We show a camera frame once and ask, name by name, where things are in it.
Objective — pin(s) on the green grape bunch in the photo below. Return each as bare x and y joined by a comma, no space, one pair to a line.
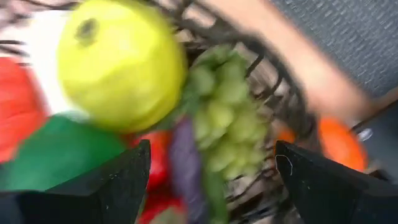
227,118

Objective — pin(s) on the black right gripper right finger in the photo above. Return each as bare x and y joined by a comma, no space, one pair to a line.
326,196

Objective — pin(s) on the dark purple eggplant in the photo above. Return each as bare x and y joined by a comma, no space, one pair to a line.
186,155

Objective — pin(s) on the green cucumber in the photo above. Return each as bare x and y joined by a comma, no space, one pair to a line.
216,196

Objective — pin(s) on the red chili pepper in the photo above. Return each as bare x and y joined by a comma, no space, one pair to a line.
158,155

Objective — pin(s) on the black metal table frame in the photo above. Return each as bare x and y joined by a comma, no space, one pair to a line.
382,140

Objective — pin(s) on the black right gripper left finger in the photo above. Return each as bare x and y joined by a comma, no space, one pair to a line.
93,199

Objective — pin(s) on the orange toy pepper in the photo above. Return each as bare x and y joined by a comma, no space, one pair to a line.
18,109

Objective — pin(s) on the round green lime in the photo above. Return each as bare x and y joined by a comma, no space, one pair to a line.
56,152

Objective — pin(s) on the orange mandarin fruit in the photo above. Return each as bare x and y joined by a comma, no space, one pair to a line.
342,143

